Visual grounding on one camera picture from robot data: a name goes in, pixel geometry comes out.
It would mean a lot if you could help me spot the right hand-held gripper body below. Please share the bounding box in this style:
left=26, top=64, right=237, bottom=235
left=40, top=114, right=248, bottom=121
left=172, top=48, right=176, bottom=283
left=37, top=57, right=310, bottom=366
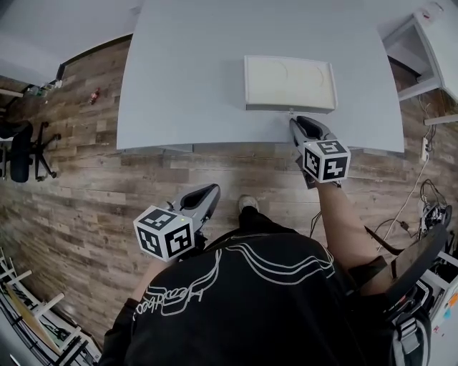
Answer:
left=295, top=132, right=352, bottom=190

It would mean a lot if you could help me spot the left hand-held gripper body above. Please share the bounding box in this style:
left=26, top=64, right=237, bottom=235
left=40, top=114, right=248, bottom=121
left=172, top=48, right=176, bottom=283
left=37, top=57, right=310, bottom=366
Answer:
left=132, top=200, right=208, bottom=264

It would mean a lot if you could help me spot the grey drawer box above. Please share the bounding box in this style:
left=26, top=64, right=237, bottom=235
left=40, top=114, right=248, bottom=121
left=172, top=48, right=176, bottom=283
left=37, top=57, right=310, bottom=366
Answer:
left=245, top=103, right=332, bottom=117

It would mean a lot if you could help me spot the person's right forearm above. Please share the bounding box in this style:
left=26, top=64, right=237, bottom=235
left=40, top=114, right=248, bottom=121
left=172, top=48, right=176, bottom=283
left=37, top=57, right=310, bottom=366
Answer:
left=316, top=181, right=381, bottom=290

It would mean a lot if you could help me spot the white rectangular tray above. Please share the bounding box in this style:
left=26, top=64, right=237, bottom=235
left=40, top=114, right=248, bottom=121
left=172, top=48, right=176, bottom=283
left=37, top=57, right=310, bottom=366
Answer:
left=243, top=54, right=339, bottom=116

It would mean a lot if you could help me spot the person's white shoe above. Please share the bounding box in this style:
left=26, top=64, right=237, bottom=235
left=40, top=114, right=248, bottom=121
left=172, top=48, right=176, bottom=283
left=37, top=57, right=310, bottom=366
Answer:
left=238, top=194, right=260, bottom=219

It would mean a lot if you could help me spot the person's black trouser leg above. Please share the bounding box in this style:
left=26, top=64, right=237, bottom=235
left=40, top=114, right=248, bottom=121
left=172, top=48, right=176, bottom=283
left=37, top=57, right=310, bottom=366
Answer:
left=235, top=207, right=302, bottom=248

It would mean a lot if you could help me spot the large white table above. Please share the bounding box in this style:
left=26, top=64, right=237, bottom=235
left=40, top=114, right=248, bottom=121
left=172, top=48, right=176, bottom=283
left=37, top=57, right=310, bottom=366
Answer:
left=115, top=0, right=406, bottom=155

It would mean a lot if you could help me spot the person's black printed shirt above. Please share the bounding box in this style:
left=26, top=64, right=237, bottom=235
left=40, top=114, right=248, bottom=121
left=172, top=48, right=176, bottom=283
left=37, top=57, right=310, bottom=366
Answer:
left=98, top=231, right=398, bottom=366

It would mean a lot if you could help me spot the black chair backrest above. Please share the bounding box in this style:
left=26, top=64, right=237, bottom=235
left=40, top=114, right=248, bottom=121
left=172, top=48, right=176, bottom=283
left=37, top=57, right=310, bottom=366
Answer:
left=384, top=224, right=449, bottom=317

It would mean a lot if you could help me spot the white shelf unit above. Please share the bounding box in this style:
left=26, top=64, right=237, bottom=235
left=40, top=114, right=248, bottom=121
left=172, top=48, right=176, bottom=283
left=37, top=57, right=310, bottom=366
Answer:
left=378, top=9, right=458, bottom=127
left=416, top=249, right=458, bottom=335

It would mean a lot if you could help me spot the wooden slat rack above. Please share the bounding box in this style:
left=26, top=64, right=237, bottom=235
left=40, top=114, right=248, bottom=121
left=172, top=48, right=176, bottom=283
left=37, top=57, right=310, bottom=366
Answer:
left=0, top=246, right=92, bottom=366

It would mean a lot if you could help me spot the black office chair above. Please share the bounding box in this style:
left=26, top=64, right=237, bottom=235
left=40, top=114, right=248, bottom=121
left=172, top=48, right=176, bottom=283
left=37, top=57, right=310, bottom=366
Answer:
left=0, top=120, right=62, bottom=184

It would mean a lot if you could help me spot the grey backpack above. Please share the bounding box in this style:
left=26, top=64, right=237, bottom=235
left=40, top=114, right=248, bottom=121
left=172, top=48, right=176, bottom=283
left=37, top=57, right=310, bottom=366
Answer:
left=390, top=306, right=434, bottom=366

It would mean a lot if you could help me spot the white power cable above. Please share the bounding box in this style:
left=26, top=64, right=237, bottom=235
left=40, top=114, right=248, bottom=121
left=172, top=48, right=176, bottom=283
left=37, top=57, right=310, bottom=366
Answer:
left=375, top=157, right=430, bottom=251

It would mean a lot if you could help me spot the bundle of black cables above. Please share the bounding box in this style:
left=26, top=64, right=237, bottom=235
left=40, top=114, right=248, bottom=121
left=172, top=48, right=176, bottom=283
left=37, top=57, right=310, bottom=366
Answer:
left=417, top=178, right=452, bottom=239

